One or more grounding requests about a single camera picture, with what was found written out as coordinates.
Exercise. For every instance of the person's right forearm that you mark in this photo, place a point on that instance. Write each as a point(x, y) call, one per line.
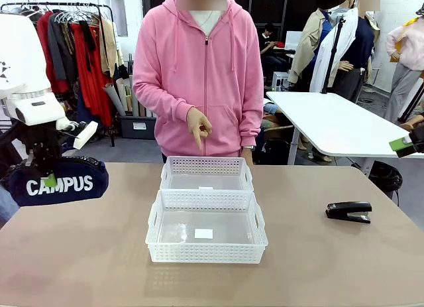
point(159, 101)

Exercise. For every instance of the blue grey fabric object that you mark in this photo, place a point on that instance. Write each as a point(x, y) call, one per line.
point(6, 204)

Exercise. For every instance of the brown cardboard roll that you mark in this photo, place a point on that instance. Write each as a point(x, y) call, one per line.
point(127, 95)

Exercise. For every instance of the black metal clothes rack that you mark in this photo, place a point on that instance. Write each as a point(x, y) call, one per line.
point(66, 4)

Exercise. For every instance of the grey jacket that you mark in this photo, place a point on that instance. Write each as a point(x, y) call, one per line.
point(59, 48)

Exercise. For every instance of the silver wristwatch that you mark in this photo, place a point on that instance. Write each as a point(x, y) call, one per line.
point(249, 147)

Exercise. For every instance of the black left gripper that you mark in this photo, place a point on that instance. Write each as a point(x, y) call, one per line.
point(43, 138)

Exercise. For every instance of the person's right hand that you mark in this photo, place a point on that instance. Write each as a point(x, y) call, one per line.
point(198, 124)

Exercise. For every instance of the person in pink hoodie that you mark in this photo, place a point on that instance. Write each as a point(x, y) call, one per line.
point(205, 71)

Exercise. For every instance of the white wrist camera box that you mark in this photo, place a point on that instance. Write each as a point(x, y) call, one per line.
point(85, 134)

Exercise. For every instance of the mannequin in beige trench coat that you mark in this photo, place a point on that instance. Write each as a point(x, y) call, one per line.
point(309, 48)

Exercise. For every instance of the red dress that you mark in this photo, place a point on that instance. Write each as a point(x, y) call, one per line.
point(92, 95)

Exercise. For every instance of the beige garment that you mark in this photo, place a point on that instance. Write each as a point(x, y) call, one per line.
point(107, 48)

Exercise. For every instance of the white table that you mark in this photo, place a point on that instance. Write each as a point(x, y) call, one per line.
point(331, 121)

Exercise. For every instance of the black tripod stand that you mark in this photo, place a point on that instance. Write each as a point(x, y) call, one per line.
point(333, 55)

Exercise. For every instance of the grey paper roll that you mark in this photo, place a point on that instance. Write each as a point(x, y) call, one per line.
point(114, 99)

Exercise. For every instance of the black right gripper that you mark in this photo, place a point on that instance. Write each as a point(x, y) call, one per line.
point(418, 134)

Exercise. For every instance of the black scarf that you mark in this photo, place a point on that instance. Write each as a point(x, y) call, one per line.
point(86, 45)

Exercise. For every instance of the navy CAMPUS pencil case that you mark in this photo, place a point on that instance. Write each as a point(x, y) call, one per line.
point(73, 184)

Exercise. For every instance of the mannequin in pink sweater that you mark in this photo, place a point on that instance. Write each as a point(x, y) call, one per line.
point(405, 55)

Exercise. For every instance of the white perforated plastic basket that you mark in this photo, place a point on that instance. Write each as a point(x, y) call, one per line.
point(205, 166)
point(205, 250)

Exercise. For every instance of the white monitor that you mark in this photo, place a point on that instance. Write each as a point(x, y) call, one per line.
point(293, 40)

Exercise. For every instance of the black stapler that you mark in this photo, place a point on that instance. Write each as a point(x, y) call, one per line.
point(348, 209)

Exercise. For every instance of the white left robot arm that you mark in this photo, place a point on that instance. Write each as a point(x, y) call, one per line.
point(20, 65)

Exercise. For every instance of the mannequin in white coat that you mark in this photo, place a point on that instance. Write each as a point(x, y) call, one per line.
point(359, 48)

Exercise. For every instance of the dark storage bin with label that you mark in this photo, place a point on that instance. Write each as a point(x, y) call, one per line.
point(137, 126)

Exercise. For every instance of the seated person in black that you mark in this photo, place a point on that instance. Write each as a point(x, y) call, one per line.
point(266, 45)

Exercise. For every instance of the red coat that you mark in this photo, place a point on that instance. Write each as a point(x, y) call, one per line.
point(43, 48)

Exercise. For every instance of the person's left hand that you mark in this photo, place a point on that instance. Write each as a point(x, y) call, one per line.
point(247, 156)

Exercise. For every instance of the person's left forearm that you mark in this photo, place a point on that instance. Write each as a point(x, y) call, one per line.
point(251, 124)

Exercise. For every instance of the white computer box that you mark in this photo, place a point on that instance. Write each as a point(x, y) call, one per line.
point(281, 81)

